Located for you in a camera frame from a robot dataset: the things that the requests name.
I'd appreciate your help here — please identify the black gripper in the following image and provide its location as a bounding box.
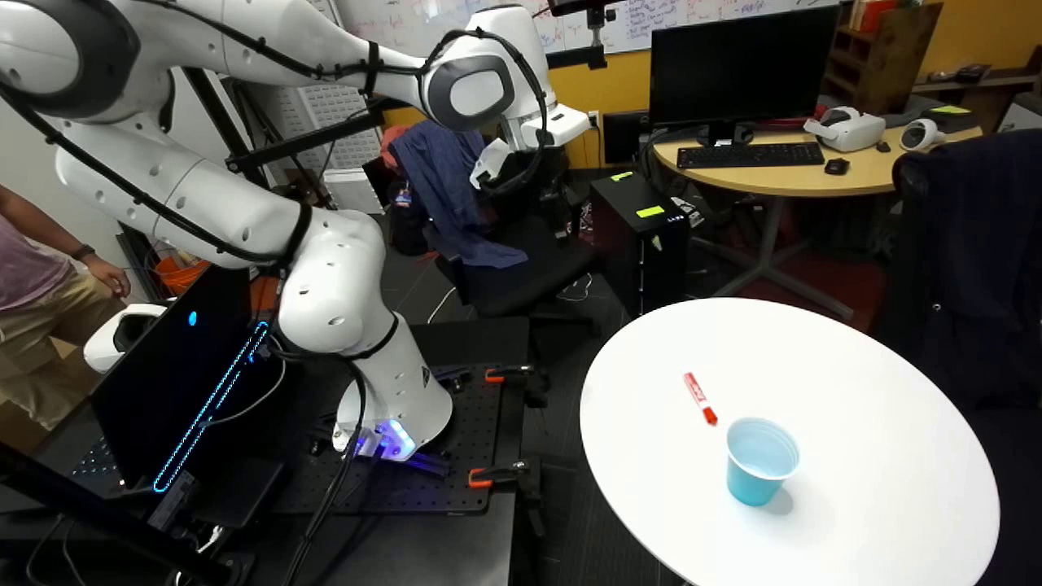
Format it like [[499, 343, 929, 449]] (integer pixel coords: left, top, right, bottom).
[[467, 134, 549, 202]]

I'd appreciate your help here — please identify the black tripod leg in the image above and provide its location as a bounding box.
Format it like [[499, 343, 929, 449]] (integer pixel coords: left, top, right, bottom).
[[0, 436, 238, 586]]

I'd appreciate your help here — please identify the red Expo marker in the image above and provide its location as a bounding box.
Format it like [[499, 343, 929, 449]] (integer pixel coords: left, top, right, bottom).
[[681, 367, 724, 429]]

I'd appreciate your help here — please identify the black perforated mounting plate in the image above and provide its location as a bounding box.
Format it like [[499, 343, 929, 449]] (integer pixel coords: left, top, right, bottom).
[[29, 313, 523, 586]]

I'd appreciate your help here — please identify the black box with blue light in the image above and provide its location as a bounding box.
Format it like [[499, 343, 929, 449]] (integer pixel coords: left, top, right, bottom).
[[88, 263, 289, 503]]

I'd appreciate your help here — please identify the blue plastic cup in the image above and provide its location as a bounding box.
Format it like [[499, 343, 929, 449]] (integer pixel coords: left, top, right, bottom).
[[724, 414, 806, 512]]

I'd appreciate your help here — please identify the white VR controller ring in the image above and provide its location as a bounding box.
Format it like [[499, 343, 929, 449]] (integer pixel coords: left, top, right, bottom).
[[896, 113, 949, 157]]

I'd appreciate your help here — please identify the white VR headset grey strap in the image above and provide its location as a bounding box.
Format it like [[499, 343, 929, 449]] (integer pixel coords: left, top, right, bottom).
[[800, 106, 892, 157]]

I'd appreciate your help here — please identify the person in pink shirt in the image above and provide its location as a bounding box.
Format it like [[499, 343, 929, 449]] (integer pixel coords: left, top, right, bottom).
[[0, 182, 136, 432]]

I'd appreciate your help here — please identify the black computer monitor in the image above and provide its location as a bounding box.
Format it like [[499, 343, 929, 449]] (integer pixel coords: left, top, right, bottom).
[[650, 5, 843, 140]]

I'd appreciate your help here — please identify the black jacket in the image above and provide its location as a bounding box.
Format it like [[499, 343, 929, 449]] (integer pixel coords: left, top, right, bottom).
[[876, 127, 1042, 419]]

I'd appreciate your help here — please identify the person left hand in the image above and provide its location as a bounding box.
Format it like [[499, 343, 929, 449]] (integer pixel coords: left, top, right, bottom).
[[93, 259, 136, 302]]

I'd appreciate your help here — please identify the whiteboard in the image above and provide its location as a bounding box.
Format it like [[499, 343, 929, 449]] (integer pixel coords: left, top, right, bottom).
[[531, 0, 857, 59]]

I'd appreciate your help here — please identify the wooden shelf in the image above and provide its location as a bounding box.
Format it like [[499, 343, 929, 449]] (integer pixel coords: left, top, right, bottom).
[[822, 0, 949, 119]]

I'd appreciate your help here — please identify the black office chair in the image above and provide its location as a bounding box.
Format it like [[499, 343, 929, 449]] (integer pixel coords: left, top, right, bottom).
[[435, 140, 602, 324]]

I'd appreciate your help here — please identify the yellow round desk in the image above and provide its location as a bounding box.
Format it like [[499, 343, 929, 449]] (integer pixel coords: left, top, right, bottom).
[[650, 120, 986, 202]]

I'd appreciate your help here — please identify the orange black clamp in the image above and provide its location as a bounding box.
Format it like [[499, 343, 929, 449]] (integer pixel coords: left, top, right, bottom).
[[467, 458, 549, 503], [484, 363, 549, 409]]

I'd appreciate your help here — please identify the black camera on stand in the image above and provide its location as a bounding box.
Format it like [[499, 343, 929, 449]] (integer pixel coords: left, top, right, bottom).
[[549, 0, 624, 72]]

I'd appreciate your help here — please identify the blue cloth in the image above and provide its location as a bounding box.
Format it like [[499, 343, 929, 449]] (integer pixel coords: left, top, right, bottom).
[[388, 119, 531, 274]]

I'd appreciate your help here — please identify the white VR headset black visor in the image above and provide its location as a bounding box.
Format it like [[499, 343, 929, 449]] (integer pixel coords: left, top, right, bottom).
[[82, 300, 173, 379]]

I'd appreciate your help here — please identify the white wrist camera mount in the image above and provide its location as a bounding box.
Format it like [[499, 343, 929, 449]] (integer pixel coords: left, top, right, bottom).
[[518, 106, 596, 153]]

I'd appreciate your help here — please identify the black keyboard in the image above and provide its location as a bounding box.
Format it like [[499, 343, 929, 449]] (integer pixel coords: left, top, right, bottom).
[[675, 140, 829, 174]]

